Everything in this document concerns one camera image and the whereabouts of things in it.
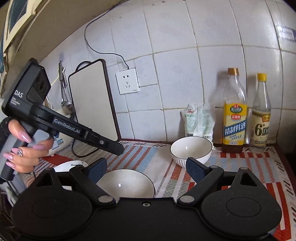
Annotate white Morning Honey plate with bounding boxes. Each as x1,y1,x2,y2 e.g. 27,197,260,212
54,160,89,173

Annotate white ribbed bowl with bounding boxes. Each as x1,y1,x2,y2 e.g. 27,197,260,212
96,169,156,202
170,136,213,168

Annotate left hand pink nails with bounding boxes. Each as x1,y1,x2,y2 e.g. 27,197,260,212
3,120,54,173

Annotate white rice cooker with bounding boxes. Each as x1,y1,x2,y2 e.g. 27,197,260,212
43,106,75,156

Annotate steel ladle hanging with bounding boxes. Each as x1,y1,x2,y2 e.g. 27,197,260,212
58,61,75,115

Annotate white plastic seasoning bag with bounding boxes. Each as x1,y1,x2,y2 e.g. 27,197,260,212
181,103,215,142

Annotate striped checkered tablecloth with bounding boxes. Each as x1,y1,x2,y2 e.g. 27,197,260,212
19,138,296,241

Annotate white cutting board dark rim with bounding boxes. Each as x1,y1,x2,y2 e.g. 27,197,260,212
68,59,121,141

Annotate cooking wine bottle yellow label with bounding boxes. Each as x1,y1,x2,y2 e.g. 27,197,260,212
222,68,247,154

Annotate vinegar bottle yellow cap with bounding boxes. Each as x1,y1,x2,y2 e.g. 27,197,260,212
249,73,271,154

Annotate black rice cooker cord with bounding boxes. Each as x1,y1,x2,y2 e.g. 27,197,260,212
71,138,102,159

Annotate wall cabinet underside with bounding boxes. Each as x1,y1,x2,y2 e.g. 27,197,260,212
1,1,122,97

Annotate white wall socket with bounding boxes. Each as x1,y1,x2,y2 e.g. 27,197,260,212
116,68,139,94

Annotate black power cable on wall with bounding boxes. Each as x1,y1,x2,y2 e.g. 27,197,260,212
84,0,131,70

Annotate blue wall label sticker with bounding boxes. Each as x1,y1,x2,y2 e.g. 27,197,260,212
275,25,296,42

